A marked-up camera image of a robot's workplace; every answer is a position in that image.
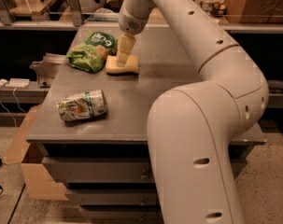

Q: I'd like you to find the green rice chip bag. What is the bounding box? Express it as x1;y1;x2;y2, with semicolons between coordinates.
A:
66;32;117;73

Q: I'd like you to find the white green snack bag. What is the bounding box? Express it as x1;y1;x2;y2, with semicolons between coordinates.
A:
57;90;107;121

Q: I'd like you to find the clear plastic bag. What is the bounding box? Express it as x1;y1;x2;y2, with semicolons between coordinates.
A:
88;7;119;21

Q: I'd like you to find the yellow sponge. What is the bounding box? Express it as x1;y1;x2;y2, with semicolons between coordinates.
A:
106;55;139;74

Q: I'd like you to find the grey post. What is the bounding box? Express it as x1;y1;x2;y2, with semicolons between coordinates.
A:
68;0;83;27
0;0;14;25

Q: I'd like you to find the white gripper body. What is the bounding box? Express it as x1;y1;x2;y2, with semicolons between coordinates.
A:
118;5;149;35

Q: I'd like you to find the white cable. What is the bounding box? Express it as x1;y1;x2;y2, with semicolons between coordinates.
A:
0;78;27;128

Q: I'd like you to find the grey post middle left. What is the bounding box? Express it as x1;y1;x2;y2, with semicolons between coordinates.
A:
68;0;83;27

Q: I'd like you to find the top drawer knob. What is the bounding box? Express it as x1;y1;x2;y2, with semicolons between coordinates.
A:
140;170;149;180

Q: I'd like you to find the grey metal bracket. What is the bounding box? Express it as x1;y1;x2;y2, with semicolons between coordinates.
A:
30;53;65;87

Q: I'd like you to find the grey post far left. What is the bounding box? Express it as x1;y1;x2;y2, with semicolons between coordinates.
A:
0;0;14;25

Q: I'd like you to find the cardboard box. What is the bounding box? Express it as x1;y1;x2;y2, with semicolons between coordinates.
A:
4;105;67;201

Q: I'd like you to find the white power strip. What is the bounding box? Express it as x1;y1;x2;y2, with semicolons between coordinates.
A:
6;78;30;89

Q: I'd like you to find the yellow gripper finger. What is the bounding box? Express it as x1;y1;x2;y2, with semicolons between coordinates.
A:
117;33;135;63

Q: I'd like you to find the basket with small items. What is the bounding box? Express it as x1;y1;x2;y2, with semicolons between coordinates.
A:
211;2;227;17

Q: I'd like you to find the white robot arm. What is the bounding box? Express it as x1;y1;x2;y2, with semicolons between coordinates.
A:
119;0;269;224

